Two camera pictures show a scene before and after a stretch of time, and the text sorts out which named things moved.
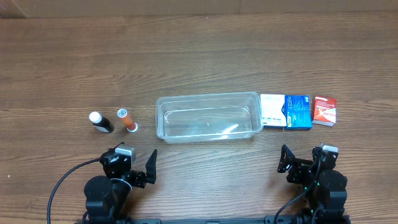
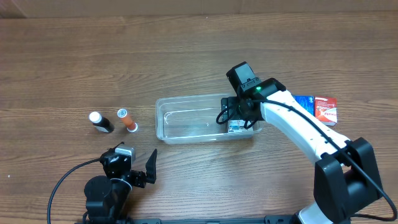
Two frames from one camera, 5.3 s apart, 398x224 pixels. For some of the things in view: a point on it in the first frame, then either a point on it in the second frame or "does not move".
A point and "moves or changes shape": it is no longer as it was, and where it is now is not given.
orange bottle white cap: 131,126 does not move
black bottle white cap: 101,122 does not move
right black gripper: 296,169 -> 226,109
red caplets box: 325,110 does not move
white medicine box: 272,115 moves or changes shape
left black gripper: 140,177 does not move
